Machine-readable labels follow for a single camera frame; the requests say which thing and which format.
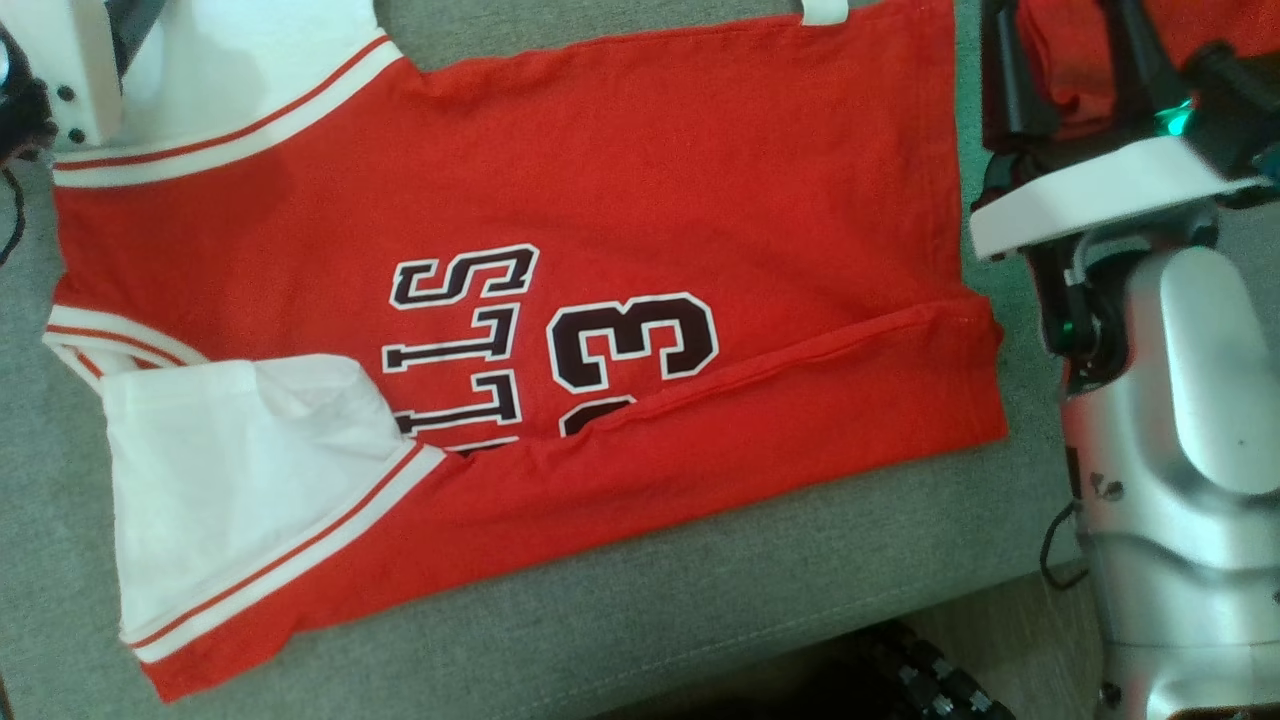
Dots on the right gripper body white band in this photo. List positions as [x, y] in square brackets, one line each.
[1100, 190]

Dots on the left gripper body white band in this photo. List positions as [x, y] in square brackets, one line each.
[70, 60]

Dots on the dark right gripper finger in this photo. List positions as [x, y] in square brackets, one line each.
[1150, 80]
[1015, 80]

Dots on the red white basketball jersey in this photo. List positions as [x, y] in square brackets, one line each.
[700, 180]

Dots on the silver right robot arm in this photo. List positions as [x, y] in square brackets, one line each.
[1180, 500]

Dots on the black ribbed robot wheel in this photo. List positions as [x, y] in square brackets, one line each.
[940, 685]

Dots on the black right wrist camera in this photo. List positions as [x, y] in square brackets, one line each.
[1235, 110]

